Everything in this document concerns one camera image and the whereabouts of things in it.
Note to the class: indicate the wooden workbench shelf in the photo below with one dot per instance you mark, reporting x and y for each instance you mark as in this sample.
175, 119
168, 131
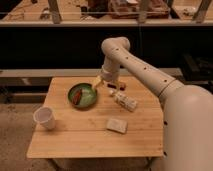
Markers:
94, 13

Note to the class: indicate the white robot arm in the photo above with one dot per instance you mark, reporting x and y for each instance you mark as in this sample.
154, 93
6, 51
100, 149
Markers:
187, 109

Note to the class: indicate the dark red small box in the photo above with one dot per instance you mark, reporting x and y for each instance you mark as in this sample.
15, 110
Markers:
121, 87

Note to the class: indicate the white paper cup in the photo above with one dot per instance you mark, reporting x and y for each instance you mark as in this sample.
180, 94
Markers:
44, 116

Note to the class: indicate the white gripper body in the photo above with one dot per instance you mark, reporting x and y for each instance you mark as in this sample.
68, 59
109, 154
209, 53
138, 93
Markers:
109, 76

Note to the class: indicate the red sausage on plate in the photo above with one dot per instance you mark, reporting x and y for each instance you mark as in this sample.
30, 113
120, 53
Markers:
77, 97

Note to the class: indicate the green round plate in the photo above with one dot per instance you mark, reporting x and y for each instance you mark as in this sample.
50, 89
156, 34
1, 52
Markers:
88, 98

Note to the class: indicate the wooden table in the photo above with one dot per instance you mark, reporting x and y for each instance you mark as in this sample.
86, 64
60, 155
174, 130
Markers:
82, 134

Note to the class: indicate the beige sponge block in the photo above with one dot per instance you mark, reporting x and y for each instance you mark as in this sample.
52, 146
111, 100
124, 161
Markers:
117, 125

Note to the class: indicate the brown tray on shelf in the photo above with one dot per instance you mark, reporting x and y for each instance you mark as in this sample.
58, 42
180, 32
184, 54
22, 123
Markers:
130, 9

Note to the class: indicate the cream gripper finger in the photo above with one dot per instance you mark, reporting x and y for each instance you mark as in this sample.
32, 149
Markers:
97, 82
117, 85

